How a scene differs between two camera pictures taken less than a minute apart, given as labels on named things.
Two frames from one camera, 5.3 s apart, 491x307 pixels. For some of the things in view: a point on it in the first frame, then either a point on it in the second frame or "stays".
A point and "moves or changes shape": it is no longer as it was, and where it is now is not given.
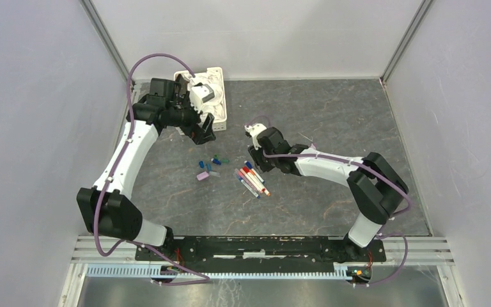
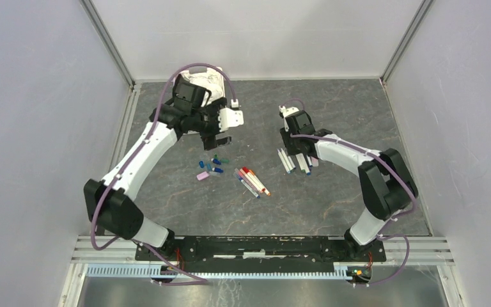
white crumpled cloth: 213,78 stays
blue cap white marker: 250,166 moves or changes shape
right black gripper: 256,155 → 284,135
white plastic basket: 217,107 stays
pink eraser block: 202,175 stays
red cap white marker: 256,180 stays
